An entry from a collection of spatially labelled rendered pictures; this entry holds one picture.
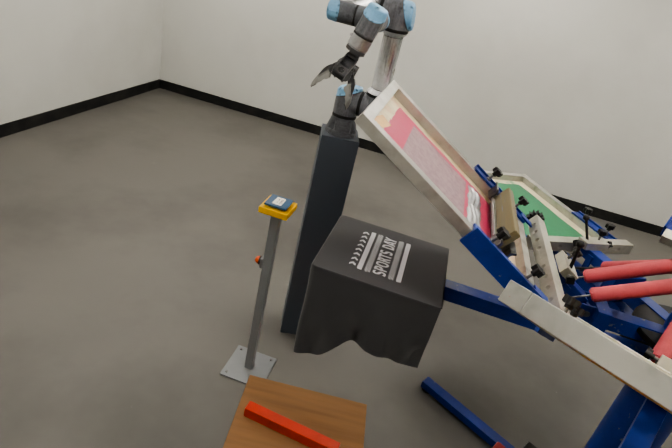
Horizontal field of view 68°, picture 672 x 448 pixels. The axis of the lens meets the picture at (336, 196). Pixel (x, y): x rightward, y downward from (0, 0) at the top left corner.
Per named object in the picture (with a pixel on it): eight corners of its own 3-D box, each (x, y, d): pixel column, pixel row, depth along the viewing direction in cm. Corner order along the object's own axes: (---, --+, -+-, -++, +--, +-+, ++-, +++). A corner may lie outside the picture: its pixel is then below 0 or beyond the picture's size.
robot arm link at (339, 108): (336, 106, 240) (342, 79, 234) (362, 114, 238) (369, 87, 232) (329, 112, 229) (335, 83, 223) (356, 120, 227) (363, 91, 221)
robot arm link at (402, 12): (360, 112, 238) (387, -8, 211) (390, 120, 235) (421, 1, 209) (353, 119, 227) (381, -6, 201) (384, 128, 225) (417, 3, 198)
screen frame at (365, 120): (354, 121, 146) (363, 112, 145) (387, 86, 198) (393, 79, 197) (527, 306, 154) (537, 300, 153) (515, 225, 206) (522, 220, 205)
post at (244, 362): (219, 374, 245) (244, 206, 204) (238, 345, 265) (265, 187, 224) (260, 390, 242) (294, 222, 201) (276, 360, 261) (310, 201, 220)
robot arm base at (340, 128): (325, 124, 244) (329, 105, 239) (354, 130, 245) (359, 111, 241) (324, 134, 230) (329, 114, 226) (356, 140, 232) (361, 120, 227)
